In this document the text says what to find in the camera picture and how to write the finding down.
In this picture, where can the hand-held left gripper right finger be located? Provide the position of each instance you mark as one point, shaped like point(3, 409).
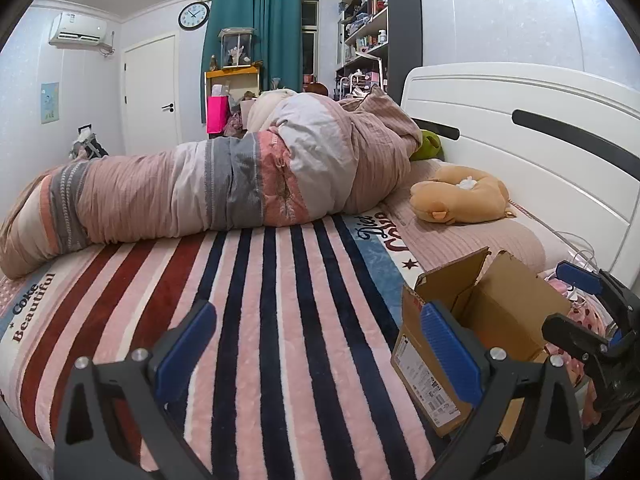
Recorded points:
point(450, 355)

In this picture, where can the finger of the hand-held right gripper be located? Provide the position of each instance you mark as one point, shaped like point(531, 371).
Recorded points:
point(570, 332)
point(577, 276)

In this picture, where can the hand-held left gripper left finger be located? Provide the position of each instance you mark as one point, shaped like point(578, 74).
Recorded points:
point(185, 355)

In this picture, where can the brown cardboard box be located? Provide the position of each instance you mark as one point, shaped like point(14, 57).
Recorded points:
point(515, 310)

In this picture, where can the pink cloth pouch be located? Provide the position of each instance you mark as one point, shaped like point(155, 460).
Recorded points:
point(560, 287)

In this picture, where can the pink polka dot cloth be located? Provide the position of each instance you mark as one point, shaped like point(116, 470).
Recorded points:
point(587, 317)

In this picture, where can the striped plush blanket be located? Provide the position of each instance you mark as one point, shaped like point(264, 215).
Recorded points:
point(280, 310)

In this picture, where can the pink pillow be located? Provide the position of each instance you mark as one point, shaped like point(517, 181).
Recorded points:
point(475, 245)

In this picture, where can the tan plush toy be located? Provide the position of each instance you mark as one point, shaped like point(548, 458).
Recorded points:
point(465, 205)

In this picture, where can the pink grey rolled quilt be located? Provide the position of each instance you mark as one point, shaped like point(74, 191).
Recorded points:
point(150, 195)

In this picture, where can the green plush toy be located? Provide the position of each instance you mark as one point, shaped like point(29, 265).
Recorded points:
point(430, 147)

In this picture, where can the white bed headboard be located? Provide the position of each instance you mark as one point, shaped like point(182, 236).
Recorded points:
point(500, 95)

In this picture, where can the pink bag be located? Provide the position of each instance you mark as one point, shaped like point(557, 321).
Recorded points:
point(218, 115)

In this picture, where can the white door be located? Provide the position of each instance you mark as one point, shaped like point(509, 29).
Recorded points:
point(150, 85)

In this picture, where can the yellow shelf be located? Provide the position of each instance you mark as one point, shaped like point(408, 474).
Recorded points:
point(232, 71)

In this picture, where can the white desk lamp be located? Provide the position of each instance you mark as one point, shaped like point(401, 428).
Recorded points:
point(370, 54)

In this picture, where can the dark tall bookshelf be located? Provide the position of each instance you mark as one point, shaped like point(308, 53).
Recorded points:
point(402, 25)

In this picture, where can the glass display case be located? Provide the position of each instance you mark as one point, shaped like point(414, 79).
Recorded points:
point(236, 47)

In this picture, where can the teal curtain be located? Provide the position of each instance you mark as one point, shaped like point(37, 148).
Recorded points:
point(270, 35)

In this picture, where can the white air conditioner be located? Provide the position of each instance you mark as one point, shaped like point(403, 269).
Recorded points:
point(80, 30)

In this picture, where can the window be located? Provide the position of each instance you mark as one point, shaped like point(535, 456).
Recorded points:
point(310, 35)

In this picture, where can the light blue wall poster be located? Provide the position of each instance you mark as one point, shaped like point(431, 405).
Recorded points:
point(49, 103)

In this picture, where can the round wall clock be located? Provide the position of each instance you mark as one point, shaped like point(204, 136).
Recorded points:
point(194, 15)

